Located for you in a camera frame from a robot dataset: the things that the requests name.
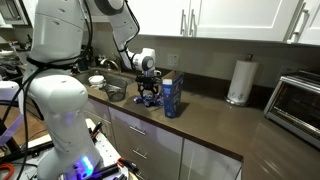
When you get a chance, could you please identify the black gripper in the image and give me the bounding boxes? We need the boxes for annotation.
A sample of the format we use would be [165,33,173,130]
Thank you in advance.
[135,76,160,98]

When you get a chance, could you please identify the blue snack packet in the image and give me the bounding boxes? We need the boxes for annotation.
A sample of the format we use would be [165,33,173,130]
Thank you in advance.
[143,94,156,107]
[134,96,143,103]
[155,98,164,106]

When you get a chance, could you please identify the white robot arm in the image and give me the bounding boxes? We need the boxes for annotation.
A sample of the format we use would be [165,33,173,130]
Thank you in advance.
[24,0,101,180]

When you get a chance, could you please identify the blue snack box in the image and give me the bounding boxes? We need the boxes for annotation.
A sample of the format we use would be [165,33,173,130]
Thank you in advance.
[162,70,184,118]

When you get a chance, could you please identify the chrome sink faucet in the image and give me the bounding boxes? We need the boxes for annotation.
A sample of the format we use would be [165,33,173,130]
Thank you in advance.
[100,58,121,72]

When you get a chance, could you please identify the white bowl in sink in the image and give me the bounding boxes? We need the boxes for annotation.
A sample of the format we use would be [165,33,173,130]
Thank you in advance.
[88,75,105,88]

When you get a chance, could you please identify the white paper towel roll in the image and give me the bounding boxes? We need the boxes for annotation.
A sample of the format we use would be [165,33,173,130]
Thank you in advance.
[225,54,258,106]

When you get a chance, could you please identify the silver toaster oven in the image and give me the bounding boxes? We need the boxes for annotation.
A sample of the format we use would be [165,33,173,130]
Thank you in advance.
[264,68,320,148]

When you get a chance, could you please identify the white upper cabinets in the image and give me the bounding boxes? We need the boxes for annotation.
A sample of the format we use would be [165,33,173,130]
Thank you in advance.
[89,0,320,46]

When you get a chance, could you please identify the black wire mesh basket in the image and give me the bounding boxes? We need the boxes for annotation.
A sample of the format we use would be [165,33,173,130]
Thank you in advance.
[104,79,127,102]

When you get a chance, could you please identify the white wall outlet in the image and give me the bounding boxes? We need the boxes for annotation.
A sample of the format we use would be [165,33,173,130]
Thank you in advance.
[167,54,179,67]

